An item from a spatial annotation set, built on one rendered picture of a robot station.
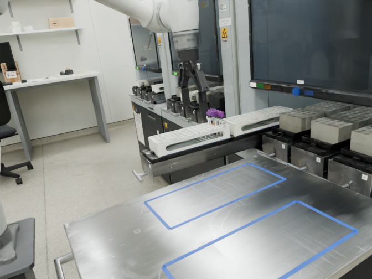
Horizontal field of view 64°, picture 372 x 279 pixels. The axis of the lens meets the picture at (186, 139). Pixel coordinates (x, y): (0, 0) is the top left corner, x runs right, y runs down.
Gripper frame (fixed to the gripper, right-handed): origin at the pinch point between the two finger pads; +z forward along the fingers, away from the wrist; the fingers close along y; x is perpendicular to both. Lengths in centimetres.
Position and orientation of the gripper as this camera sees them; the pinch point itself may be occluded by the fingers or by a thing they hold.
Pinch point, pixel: (194, 106)
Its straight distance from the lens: 110.7
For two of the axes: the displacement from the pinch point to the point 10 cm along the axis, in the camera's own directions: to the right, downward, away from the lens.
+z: 1.3, 9.4, 3.3
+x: 8.9, -2.5, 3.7
